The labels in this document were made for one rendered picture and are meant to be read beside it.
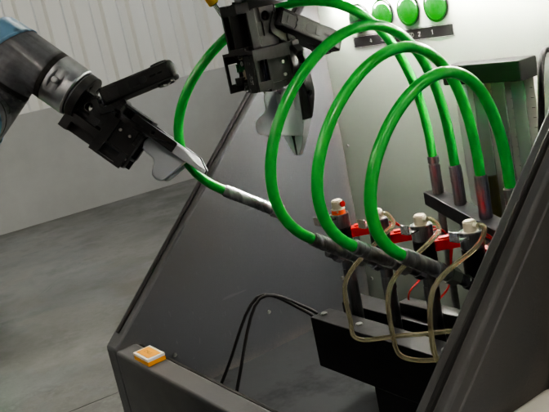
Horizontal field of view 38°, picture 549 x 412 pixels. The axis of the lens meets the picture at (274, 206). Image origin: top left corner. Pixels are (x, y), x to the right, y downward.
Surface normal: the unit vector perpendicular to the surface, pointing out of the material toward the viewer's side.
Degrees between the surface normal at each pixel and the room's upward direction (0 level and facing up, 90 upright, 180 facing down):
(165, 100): 90
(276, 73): 90
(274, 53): 90
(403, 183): 90
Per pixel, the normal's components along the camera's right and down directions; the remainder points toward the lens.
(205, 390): -0.20, -0.95
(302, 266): 0.58, 0.07
